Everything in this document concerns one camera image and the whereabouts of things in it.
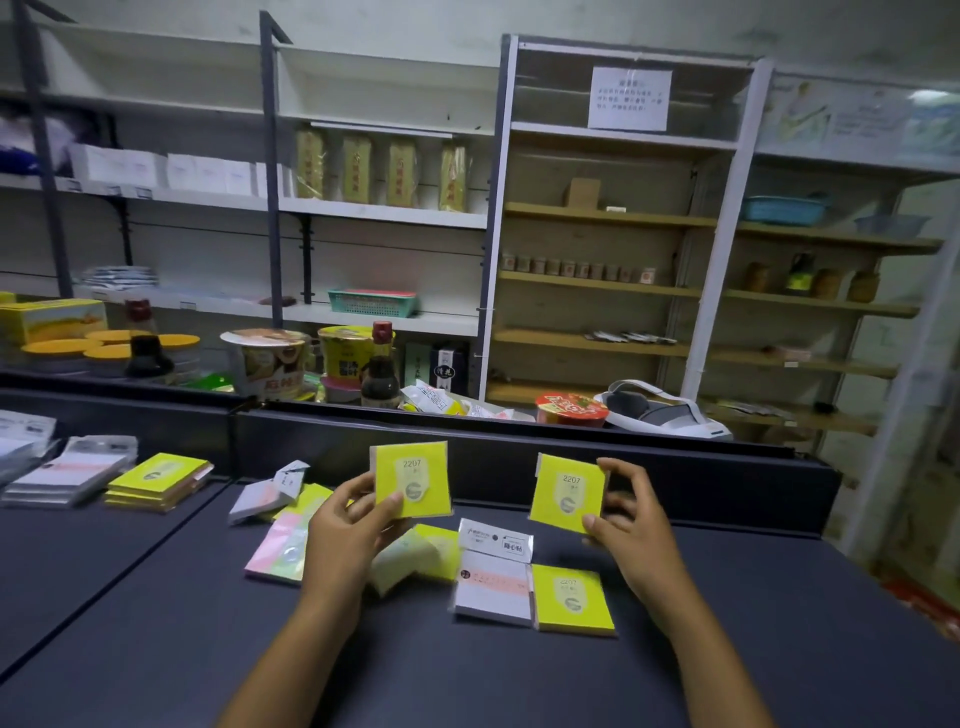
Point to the person's right hand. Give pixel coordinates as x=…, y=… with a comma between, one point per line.
x=645, y=536

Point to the person's left hand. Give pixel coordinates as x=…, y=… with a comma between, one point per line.
x=337, y=536

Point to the person's left thumb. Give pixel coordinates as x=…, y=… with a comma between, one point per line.
x=382, y=514

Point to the person's right thumb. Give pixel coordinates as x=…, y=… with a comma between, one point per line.
x=600, y=531

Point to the yellow sticky note pad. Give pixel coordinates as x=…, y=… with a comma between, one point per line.
x=414, y=480
x=572, y=600
x=566, y=493
x=444, y=551

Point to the person's right forearm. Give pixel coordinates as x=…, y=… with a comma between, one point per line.
x=709, y=660

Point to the person's left forearm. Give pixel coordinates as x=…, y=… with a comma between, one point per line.
x=289, y=660

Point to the pale yellow note pad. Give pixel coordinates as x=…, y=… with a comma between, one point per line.
x=401, y=562

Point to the yellow green note pad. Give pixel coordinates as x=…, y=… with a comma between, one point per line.
x=311, y=499

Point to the small white tag packet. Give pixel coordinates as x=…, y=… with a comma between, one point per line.
x=290, y=478

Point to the white header card packet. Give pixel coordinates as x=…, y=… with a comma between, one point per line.
x=496, y=538

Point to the pastel pink green note pad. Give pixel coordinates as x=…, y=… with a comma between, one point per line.
x=279, y=547

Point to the black counter partition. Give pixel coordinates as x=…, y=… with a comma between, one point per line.
x=487, y=461

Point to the white sticky note pack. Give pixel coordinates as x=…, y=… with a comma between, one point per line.
x=493, y=587

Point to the yellow white snack packet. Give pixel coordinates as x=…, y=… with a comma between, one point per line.
x=431, y=401

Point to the red lidded noodle bowl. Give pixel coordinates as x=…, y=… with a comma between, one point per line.
x=571, y=410

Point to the white pink note pad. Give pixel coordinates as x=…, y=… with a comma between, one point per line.
x=256, y=501

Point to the pink instant bowl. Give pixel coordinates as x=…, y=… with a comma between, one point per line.
x=341, y=390

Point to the white grey bag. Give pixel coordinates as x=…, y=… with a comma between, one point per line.
x=660, y=411

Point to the dark sauce bottle red cap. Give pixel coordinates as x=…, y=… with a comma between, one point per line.
x=380, y=371

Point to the dark green carton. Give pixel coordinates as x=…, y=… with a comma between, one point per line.
x=416, y=365

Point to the dark blue carton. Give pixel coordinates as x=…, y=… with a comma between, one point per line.
x=448, y=369

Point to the yellow instant noodle cup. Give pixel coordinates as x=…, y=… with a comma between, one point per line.
x=343, y=352

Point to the large instant noodle bowl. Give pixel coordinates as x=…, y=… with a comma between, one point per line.
x=266, y=364

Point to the row of dark sachets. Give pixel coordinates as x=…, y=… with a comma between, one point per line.
x=630, y=337

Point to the flat pale packets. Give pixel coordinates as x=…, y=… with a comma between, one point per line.
x=754, y=409

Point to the teal plastic basket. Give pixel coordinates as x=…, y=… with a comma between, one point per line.
x=373, y=303

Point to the green packet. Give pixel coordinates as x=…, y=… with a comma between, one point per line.
x=210, y=382

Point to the stack of yellow note pads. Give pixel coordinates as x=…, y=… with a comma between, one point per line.
x=157, y=484

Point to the pink flat packet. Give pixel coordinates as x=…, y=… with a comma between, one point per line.
x=787, y=352

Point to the yellow lidded round container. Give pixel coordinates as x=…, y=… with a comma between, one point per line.
x=112, y=335
x=182, y=349
x=109, y=358
x=60, y=352

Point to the row of small jars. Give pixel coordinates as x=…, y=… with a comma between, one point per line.
x=577, y=268

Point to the dark soy sauce bottle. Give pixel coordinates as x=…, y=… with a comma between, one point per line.
x=146, y=345

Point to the brown jar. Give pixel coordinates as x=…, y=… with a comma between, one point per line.
x=863, y=287
x=829, y=284
x=756, y=277

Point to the stack of white note packs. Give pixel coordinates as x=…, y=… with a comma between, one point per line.
x=71, y=472

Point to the dark bottle yellow label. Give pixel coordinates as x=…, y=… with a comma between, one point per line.
x=800, y=274

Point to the white metal shelf unit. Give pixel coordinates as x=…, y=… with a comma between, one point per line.
x=247, y=210

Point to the red packet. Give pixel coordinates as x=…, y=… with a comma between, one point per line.
x=926, y=600

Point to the small cardboard box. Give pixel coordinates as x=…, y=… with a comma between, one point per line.
x=583, y=193

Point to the yellow wrapped pack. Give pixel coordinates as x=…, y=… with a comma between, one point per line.
x=402, y=173
x=453, y=177
x=357, y=169
x=310, y=162

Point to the stack of flat packets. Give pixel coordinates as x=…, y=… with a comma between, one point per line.
x=120, y=277

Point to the clear plastic packets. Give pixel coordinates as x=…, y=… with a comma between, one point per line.
x=22, y=439

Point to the blue plastic basin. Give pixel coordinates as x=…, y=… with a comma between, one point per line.
x=784, y=210

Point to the yellow carton box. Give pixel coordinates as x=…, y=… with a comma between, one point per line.
x=49, y=320

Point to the row of white boxes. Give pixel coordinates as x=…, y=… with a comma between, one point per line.
x=180, y=172

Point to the grey plastic basin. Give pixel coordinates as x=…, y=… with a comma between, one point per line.
x=892, y=225

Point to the white paper notice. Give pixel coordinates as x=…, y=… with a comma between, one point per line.
x=628, y=99

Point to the wooden shelf unit white frame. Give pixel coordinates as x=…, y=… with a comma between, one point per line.
x=705, y=225

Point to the wall poster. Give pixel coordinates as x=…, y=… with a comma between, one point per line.
x=847, y=118

